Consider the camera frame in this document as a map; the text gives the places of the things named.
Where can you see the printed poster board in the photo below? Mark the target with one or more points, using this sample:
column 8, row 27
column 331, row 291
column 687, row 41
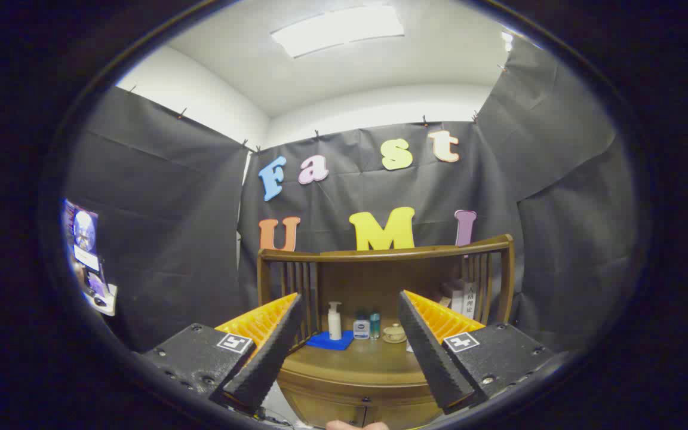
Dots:
column 86, row 233

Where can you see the white lotion bottle blue cap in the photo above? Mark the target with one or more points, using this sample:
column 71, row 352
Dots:
column 361, row 328

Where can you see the ceiling light panel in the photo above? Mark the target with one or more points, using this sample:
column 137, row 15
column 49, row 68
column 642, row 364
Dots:
column 338, row 30

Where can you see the wooden countertop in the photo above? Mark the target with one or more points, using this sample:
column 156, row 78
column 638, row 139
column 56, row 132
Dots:
column 368, row 361

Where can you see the white pump bottle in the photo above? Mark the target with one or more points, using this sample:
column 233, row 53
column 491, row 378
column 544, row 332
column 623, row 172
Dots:
column 334, row 325

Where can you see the lidded ceramic tea cup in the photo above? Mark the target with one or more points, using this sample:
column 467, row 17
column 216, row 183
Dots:
column 394, row 333

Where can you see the wooden cabinet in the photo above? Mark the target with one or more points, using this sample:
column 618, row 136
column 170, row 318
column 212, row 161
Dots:
column 380, row 275

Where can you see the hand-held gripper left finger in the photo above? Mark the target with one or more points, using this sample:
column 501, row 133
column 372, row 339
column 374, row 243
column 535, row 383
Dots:
column 269, row 358

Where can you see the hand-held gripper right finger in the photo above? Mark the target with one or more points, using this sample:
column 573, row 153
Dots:
column 430, row 358

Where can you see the plain white book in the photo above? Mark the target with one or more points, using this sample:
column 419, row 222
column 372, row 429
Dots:
column 457, row 301

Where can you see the blue folded cloth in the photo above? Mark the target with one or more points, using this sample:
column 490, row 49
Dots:
column 329, row 341

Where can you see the wooden cabinet door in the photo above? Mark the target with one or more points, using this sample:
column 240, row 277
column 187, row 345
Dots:
column 401, row 418
column 332, row 416

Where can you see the blue glass bottle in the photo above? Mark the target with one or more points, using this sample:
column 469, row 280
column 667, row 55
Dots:
column 375, row 325

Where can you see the white book printed spine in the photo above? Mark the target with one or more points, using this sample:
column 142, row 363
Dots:
column 469, row 298

